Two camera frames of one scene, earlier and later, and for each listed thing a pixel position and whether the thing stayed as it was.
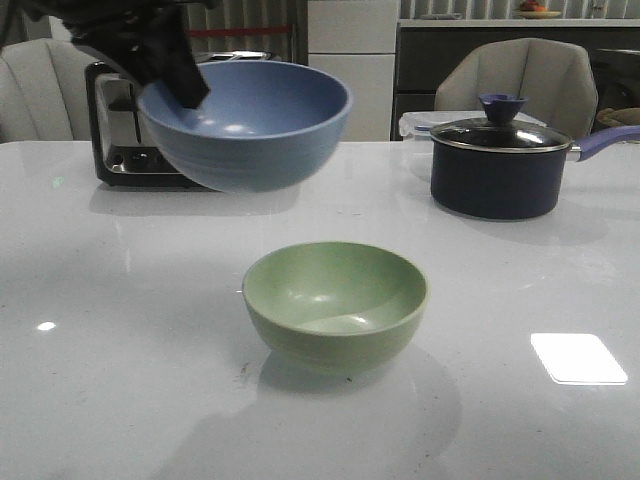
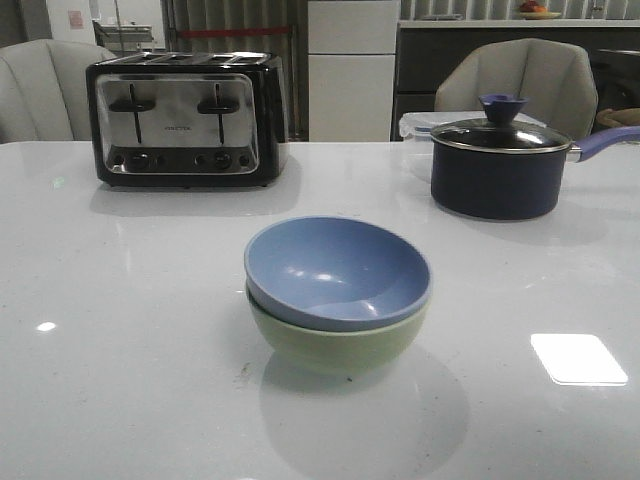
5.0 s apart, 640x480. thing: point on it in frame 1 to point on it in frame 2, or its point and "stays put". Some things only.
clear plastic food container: (419, 125) stays put
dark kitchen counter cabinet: (423, 58) stays put
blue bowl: (264, 125) to (334, 274)
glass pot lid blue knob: (499, 133) stays put
